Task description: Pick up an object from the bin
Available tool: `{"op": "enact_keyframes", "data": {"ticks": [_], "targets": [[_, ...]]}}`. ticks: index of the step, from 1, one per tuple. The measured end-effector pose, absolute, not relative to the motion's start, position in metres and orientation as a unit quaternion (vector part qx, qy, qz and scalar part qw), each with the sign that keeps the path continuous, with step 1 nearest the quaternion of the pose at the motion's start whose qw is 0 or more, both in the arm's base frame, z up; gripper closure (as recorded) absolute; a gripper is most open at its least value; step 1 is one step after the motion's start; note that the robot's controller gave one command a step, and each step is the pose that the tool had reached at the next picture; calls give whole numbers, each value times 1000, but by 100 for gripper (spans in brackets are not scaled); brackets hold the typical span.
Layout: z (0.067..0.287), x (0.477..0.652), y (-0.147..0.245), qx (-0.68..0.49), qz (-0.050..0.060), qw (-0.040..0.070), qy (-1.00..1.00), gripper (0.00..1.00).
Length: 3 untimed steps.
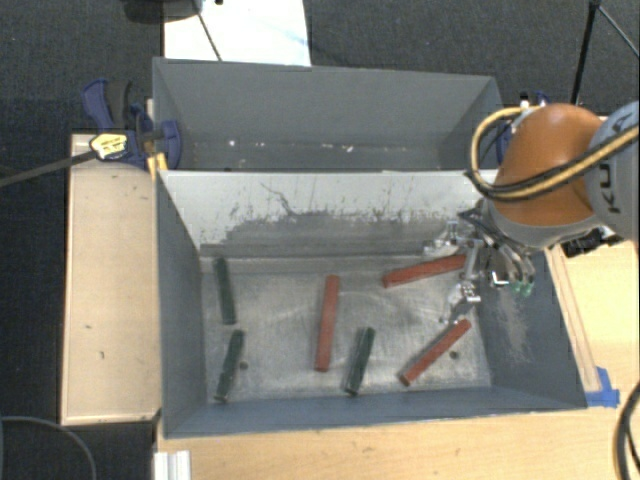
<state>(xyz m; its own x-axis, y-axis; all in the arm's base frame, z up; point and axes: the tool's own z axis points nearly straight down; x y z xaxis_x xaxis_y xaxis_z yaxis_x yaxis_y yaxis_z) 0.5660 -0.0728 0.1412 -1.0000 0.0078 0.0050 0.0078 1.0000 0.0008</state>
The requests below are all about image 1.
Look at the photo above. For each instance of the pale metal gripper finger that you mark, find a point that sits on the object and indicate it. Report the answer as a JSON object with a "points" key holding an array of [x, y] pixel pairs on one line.
{"points": [[462, 299], [447, 240]]}

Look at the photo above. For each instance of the red-brown flat block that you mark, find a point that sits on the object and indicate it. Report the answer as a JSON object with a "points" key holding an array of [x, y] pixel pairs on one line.
{"points": [[435, 353], [327, 323], [420, 272]]}

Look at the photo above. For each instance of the dark green flat block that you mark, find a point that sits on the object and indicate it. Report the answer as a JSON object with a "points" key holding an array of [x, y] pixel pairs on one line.
{"points": [[359, 360], [224, 290], [230, 365]]}

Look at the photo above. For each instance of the grey metal bin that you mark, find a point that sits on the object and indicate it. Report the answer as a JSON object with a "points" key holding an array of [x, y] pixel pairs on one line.
{"points": [[320, 118]]}

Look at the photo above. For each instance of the pale wood flat board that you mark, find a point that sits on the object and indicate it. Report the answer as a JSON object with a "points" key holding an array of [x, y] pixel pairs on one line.
{"points": [[110, 278]]}

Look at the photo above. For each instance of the black cylinder on white bracket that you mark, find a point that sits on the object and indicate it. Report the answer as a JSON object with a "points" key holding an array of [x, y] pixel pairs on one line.
{"points": [[582, 242]]}

